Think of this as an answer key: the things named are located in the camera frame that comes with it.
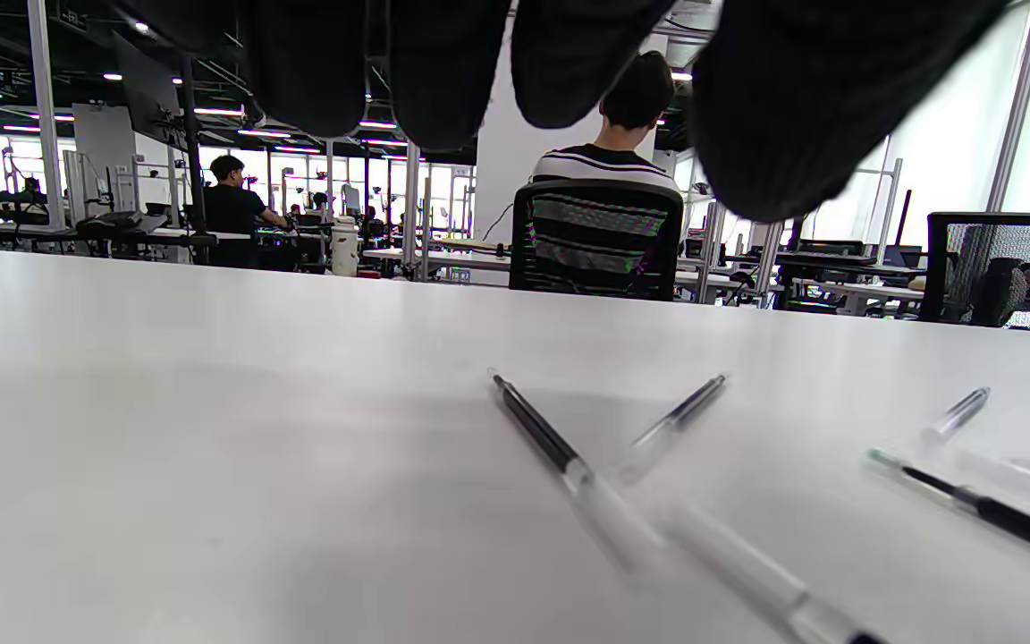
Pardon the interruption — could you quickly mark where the black mesh office chair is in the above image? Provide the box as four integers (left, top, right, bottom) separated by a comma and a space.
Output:
509, 179, 686, 302

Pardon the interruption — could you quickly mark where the pen refills group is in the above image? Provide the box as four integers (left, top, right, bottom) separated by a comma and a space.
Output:
486, 367, 1030, 644

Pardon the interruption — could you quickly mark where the white desk with metal legs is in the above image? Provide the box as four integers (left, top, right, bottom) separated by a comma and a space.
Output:
363, 243, 516, 283

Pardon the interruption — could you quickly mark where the white thermos bottle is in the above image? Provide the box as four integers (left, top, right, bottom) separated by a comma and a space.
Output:
330, 215, 361, 278

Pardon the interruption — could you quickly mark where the black pole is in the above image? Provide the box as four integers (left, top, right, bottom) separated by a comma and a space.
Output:
177, 58, 208, 235

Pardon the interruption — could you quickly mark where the white frame post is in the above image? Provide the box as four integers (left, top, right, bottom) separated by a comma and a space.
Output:
26, 0, 66, 229

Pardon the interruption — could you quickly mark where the black mesh armchair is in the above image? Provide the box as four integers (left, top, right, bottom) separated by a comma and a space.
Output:
919, 212, 1030, 336

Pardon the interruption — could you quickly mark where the black hanging monitor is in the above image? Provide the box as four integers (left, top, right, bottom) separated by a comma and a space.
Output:
113, 31, 185, 148

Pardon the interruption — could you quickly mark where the person's left hand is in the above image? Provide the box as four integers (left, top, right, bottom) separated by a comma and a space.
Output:
242, 0, 1008, 223

